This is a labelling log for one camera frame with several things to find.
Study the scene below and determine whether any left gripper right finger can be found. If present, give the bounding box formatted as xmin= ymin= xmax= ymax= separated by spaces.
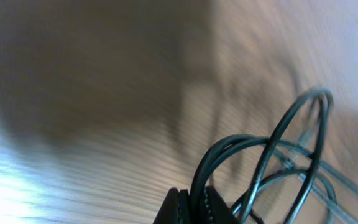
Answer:
xmin=202 ymin=186 xmax=239 ymax=224

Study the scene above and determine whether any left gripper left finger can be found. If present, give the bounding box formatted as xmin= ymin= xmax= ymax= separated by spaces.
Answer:
xmin=153 ymin=187 xmax=191 ymax=224

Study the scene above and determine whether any black usb cable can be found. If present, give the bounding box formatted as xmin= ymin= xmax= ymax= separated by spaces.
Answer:
xmin=190 ymin=87 xmax=358 ymax=224

